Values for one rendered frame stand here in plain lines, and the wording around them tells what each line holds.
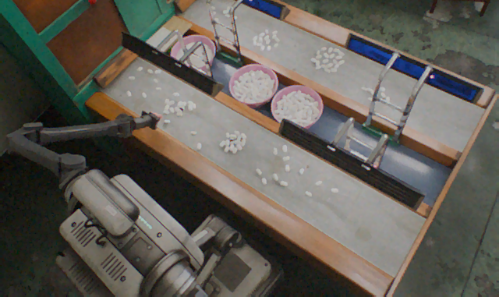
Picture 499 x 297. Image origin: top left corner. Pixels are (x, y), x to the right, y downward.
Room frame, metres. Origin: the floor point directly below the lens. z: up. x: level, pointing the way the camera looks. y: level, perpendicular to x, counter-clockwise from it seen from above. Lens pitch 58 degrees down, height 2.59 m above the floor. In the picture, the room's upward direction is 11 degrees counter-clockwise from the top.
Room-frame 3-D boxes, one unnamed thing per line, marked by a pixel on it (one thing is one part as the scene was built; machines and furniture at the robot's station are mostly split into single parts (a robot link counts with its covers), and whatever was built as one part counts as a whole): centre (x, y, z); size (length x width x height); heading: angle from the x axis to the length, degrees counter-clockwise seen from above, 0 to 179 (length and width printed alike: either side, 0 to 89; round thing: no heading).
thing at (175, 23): (1.88, 0.40, 0.77); 0.33 x 0.15 x 0.01; 134
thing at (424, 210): (1.18, -0.06, 0.71); 1.81 x 0.05 x 0.11; 44
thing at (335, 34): (1.67, -0.57, 0.67); 1.81 x 0.12 x 0.19; 44
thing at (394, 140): (1.04, -0.70, 0.90); 0.20 x 0.19 x 0.45; 44
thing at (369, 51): (1.10, -0.75, 1.08); 0.62 x 0.08 x 0.07; 44
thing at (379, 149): (0.76, -0.42, 0.90); 0.20 x 0.19 x 0.45; 44
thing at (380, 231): (1.05, 0.06, 0.73); 1.81 x 0.30 x 0.02; 44
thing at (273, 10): (1.80, -0.07, 1.08); 0.62 x 0.08 x 0.07; 44
